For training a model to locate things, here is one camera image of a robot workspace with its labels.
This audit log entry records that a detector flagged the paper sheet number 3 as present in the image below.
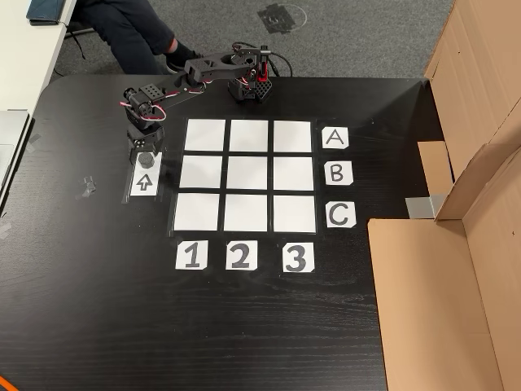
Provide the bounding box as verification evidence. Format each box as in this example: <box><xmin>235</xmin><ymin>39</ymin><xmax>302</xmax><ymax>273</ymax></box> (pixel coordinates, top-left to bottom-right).
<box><xmin>282</xmin><ymin>242</ymin><xmax>316</xmax><ymax>274</ymax></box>

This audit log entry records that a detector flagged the brown cardboard panel with flap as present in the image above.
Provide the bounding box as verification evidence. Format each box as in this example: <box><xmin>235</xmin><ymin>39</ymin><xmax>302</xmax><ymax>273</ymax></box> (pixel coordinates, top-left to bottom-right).
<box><xmin>367</xmin><ymin>144</ymin><xmax>521</xmax><ymax>391</ymax></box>

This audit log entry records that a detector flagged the white arrow paper sheet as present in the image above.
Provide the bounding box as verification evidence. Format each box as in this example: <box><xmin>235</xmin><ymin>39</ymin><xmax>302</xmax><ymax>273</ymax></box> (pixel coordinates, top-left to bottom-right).
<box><xmin>129</xmin><ymin>152</ymin><xmax>163</xmax><ymax>197</ymax></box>

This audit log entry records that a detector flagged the person's leg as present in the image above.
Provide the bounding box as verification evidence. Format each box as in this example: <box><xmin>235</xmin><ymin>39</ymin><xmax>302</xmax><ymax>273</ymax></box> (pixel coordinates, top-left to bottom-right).
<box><xmin>76</xmin><ymin>0</ymin><xmax>180</xmax><ymax>77</ymax></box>

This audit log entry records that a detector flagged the paper sheet letter A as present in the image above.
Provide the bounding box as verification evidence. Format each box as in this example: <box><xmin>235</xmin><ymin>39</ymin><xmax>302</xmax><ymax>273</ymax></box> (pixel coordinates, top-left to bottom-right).
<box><xmin>322</xmin><ymin>127</ymin><xmax>350</xmax><ymax>150</ymax></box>

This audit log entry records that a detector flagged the black floor tape patch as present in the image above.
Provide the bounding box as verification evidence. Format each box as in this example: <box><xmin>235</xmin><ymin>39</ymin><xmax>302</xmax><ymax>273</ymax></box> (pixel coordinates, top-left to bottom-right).
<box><xmin>256</xmin><ymin>3</ymin><xmax>301</xmax><ymax>36</ymax></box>

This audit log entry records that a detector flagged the red black bar clamp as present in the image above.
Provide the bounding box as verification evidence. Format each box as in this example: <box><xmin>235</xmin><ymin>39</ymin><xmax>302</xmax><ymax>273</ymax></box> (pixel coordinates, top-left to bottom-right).
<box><xmin>256</xmin><ymin>45</ymin><xmax>273</xmax><ymax>81</ymax></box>

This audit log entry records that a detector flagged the black power cable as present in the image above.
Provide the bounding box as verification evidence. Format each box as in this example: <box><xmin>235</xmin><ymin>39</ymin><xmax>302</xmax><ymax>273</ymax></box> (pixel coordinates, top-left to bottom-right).
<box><xmin>268</xmin><ymin>51</ymin><xmax>295</xmax><ymax>78</ymax></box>

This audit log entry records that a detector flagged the paper sheet number 2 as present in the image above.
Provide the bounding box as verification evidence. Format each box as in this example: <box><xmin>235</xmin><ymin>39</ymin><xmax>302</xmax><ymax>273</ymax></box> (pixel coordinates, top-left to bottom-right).
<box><xmin>225</xmin><ymin>239</ymin><xmax>259</xmax><ymax>271</ymax></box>

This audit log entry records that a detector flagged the person's black shoe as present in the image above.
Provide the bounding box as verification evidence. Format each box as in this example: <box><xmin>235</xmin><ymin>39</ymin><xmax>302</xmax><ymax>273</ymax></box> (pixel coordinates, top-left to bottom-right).
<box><xmin>164</xmin><ymin>38</ymin><xmax>204</xmax><ymax>77</ymax></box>

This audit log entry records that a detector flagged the white paper grid square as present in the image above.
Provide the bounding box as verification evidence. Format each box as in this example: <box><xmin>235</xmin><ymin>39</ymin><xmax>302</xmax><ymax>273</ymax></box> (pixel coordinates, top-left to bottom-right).
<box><xmin>273</xmin><ymin>120</ymin><xmax>312</xmax><ymax>153</ymax></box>
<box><xmin>273</xmin><ymin>195</ymin><xmax>317</xmax><ymax>233</ymax></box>
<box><xmin>179</xmin><ymin>156</ymin><xmax>224</xmax><ymax>191</ymax></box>
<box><xmin>226</xmin><ymin>156</ymin><xmax>269</xmax><ymax>191</ymax></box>
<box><xmin>223</xmin><ymin>193</ymin><xmax>269</xmax><ymax>232</ymax></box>
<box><xmin>173</xmin><ymin>193</ymin><xmax>221</xmax><ymax>232</ymax></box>
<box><xmin>229</xmin><ymin>119</ymin><xmax>269</xmax><ymax>152</ymax></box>
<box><xmin>273</xmin><ymin>156</ymin><xmax>315</xmax><ymax>191</ymax></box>

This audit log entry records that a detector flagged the grey metal chair leg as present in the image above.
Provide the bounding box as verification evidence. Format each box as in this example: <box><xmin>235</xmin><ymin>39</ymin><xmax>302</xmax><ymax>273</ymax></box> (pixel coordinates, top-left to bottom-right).
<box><xmin>63</xmin><ymin>22</ymin><xmax>99</xmax><ymax>38</ymax></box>

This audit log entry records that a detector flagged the white desk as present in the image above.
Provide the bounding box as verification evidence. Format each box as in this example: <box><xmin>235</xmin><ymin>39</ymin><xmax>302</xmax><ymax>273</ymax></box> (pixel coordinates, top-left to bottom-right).
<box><xmin>0</xmin><ymin>0</ymin><xmax>78</xmax><ymax>113</ymax></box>

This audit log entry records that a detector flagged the grey laptop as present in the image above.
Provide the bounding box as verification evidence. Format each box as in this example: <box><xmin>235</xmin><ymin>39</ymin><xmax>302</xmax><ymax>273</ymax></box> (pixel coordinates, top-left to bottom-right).
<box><xmin>0</xmin><ymin>109</ymin><xmax>32</xmax><ymax>204</ymax></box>

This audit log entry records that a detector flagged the paper sheet letter C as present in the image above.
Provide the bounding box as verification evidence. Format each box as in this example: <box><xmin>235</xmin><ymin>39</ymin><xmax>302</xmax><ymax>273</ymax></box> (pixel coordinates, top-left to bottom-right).
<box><xmin>325</xmin><ymin>202</ymin><xmax>357</xmax><ymax>230</ymax></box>

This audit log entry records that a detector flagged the grey tape piece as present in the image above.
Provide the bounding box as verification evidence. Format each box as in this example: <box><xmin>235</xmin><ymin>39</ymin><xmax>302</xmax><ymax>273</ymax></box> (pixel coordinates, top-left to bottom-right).
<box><xmin>405</xmin><ymin>194</ymin><xmax>448</xmax><ymax>221</ymax></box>

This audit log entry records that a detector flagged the paper sheet letter B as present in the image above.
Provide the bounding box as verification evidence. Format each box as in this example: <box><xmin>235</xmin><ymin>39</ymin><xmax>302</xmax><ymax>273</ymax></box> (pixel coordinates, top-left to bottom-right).
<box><xmin>324</xmin><ymin>160</ymin><xmax>354</xmax><ymax>187</ymax></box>

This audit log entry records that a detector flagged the paper sheet number 1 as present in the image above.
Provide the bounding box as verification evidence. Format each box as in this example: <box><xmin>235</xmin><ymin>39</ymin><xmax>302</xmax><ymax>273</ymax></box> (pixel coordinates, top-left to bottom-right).
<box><xmin>175</xmin><ymin>239</ymin><xmax>209</xmax><ymax>270</ymax></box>

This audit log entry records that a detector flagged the dark blue pouch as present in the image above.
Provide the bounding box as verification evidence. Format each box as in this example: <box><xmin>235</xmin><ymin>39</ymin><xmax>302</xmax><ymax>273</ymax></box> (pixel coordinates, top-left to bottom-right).
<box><xmin>26</xmin><ymin>0</ymin><xmax>77</xmax><ymax>27</ymax></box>

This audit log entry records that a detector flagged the crumpled clear tape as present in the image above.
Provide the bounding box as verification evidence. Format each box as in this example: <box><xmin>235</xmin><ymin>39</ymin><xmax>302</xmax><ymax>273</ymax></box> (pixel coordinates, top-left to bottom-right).
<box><xmin>75</xmin><ymin>174</ymin><xmax>98</xmax><ymax>200</ymax></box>

